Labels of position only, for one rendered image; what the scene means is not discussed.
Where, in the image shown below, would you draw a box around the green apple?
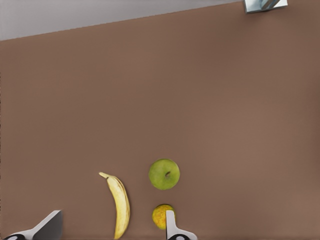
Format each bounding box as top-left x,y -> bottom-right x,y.
148,158 -> 181,191

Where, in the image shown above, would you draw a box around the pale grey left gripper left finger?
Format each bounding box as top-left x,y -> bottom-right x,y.
1,209 -> 63,240

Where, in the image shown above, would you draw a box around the yellow-green orange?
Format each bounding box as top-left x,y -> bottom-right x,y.
151,204 -> 177,231

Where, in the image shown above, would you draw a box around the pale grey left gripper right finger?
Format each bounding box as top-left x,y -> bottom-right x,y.
165,210 -> 198,240

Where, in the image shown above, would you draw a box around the yellow banana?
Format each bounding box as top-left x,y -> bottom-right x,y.
98,171 -> 131,240

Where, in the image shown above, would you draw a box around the silver frame post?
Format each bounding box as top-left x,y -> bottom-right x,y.
243,0 -> 289,15

